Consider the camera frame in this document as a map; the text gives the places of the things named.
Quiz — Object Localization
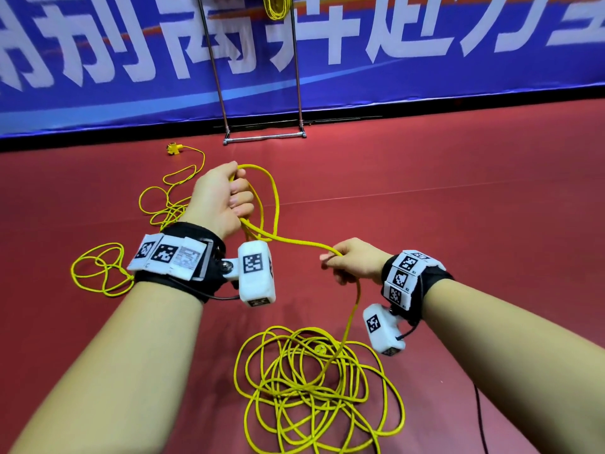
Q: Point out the person's left forearm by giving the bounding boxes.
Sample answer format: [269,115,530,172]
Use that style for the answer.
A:
[9,279,207,454]

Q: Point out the black marker wristband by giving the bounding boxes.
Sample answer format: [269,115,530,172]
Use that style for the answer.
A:
[380,248,456,328]
[127,221,229,305]

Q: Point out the black cable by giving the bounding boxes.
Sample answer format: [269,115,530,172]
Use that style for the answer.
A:
[473,387,491,454]

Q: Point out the metal rack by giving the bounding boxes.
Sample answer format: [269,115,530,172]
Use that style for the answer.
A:
[193,0,309,146]

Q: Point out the blue banner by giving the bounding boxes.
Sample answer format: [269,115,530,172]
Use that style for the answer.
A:
[0,0,605,140]

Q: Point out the person's right hand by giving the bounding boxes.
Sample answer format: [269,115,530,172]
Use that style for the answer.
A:
[318,237,393,286]

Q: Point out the person's right forearm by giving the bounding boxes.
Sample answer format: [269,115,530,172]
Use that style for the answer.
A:
[420,279,605,454]

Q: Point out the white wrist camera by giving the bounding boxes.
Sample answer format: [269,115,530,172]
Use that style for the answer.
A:
[222,240,278,308]
[362,302,410,358]

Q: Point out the person's left hand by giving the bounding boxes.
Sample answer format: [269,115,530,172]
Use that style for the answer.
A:
[178,160,257,242]

